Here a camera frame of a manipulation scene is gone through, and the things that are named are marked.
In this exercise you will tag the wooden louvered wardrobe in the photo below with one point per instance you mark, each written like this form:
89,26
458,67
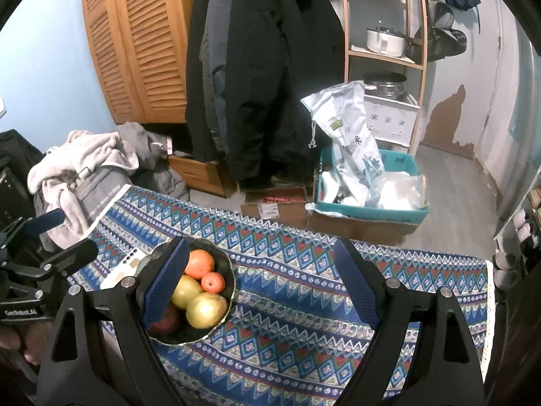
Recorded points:
139,42

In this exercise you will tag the small cardboard box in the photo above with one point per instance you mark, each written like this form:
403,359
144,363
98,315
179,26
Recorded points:
287,215

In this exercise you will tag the black coat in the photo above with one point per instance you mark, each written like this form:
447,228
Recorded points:
274,72

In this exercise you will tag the yellow green apple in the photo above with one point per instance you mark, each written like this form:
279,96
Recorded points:
188,292

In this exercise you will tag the green pear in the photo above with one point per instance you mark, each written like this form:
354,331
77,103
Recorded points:
207,311

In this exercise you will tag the white smartphone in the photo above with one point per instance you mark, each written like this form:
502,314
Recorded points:
120,268

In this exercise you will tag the small tangerine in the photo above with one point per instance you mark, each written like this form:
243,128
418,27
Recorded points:
212,281

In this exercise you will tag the grey jacket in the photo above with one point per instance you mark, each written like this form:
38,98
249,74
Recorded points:
213,50

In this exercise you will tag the grey hoodie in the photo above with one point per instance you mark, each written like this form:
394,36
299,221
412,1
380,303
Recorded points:
139,139

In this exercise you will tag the dark hanging bag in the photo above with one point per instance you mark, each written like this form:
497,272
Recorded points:
448,41

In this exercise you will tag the person's left hand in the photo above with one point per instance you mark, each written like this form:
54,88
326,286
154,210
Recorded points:
31,346

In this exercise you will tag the blue patterned tablecloth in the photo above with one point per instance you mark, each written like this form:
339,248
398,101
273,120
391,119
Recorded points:
287,304

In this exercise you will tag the white printed rice bag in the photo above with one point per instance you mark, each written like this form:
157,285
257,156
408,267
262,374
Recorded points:
346,135

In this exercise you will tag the dark green glass bowl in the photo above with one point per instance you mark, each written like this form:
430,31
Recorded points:
186,335

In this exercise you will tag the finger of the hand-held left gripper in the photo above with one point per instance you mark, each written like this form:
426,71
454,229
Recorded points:
44,220
72,256

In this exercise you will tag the group of shoes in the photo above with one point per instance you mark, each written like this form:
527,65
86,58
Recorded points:
507,262

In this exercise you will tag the white cooking pot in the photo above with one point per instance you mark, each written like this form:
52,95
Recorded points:
382,44

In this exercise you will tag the pile of grey white clothes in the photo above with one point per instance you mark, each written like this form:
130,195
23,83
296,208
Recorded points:
84,156

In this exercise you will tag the large cardboard box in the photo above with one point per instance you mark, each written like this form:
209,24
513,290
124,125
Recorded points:
359,229

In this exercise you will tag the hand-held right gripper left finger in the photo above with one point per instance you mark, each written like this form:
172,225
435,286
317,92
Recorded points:
162,289

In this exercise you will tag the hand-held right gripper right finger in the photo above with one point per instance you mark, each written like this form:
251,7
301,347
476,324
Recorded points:
355,287

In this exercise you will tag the grey printed garment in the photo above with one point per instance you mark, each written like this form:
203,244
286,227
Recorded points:
101,186

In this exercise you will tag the white plastic basket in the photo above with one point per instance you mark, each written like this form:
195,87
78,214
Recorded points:
389,120

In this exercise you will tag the wooden shelf unit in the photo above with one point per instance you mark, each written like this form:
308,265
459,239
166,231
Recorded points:
380,58

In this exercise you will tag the white door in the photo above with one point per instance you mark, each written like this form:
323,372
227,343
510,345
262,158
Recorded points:
503,72

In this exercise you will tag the pink red apple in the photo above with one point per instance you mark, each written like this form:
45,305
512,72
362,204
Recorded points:
169,321

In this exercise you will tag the wooden drawer box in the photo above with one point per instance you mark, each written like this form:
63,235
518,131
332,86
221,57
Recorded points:
198,173

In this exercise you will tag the large orange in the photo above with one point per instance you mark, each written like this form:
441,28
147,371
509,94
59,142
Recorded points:
198,262

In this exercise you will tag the black white hanging bag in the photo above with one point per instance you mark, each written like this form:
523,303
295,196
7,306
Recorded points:
441,17

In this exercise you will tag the clear plastic bag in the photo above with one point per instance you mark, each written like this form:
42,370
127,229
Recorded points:
397,192

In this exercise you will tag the metal steamer pot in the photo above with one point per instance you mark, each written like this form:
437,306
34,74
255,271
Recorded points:
384,89

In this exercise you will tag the teal plastic bin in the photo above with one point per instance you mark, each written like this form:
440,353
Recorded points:
372,215

